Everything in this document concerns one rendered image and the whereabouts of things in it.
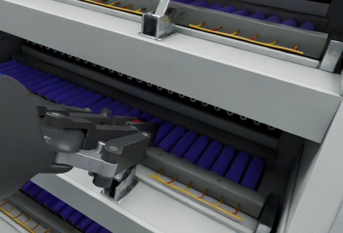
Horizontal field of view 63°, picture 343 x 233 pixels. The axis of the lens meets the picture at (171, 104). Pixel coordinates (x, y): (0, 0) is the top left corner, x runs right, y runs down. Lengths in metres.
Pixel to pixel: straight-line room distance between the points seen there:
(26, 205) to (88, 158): 0.39
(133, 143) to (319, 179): 0.15
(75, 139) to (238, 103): 0.15
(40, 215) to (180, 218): 0.28
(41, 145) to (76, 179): 0.21
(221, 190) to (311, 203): 0.12
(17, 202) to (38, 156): 0.41
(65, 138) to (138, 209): 0.17
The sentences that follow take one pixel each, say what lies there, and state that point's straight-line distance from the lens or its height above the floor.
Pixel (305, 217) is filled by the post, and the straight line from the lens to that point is 0.27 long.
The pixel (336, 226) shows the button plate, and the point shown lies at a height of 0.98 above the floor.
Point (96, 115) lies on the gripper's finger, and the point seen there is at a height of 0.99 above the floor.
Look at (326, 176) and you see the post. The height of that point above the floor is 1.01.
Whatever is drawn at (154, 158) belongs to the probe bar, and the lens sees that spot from 0.37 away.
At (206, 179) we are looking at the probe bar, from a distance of 0.35.
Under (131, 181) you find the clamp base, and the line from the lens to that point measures 0.36.
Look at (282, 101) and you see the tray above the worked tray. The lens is 0.25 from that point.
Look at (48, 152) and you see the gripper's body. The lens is 0.18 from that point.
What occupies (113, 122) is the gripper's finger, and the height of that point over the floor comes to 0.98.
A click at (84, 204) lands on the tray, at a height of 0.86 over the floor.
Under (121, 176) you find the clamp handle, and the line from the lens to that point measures 0.34.
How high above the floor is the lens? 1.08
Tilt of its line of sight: 12 degrees down
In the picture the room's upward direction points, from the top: 15 degrees clockwise
